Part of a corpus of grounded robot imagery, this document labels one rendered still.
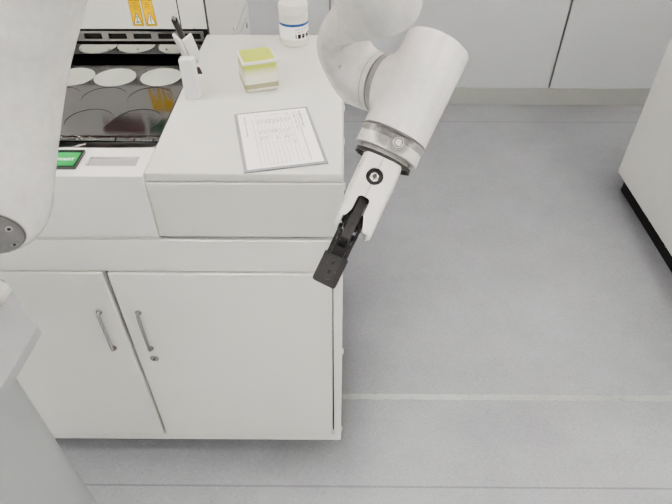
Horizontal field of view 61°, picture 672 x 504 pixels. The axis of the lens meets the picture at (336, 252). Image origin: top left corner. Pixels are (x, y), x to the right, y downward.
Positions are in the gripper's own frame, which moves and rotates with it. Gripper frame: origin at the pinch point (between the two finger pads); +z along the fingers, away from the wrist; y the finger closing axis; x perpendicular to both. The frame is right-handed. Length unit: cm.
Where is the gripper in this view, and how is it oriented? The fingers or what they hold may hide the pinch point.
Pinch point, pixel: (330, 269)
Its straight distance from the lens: 71.7
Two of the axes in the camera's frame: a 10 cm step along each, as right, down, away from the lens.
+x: -9.0, -4.3, 0.1
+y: 0.2, -0.2, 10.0
